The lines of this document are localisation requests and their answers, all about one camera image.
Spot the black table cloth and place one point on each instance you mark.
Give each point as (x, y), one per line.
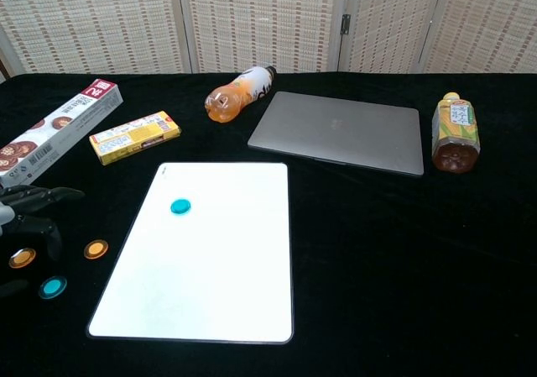
(377, 268)

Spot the woven folding screen panel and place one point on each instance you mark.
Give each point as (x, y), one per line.
(88, 20)
(260, 20)
(486, 24)
(390, 24)

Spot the grey closed laptop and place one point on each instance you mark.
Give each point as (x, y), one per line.
(340, 131)

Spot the yellow snack box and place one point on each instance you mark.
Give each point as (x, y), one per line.
(134, 137)

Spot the orange round magnet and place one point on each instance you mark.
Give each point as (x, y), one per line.
(22, 258)
(95, 249)

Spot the long grey cookie box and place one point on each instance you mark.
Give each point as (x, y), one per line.
(63, 125)

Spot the brown tea bottle yellow label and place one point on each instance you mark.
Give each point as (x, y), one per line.
(455, 133)

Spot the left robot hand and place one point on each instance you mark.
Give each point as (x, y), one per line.
(29, 198)

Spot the white magnetic board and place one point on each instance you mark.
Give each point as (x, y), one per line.
(201, 268)

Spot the metal screen hinge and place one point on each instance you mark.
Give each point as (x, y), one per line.
(345, 23)

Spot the blue round magnet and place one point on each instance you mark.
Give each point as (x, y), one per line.
(180, 206)
(53, 287)

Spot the orange juice bottle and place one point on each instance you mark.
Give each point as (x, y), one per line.
(235, 95)

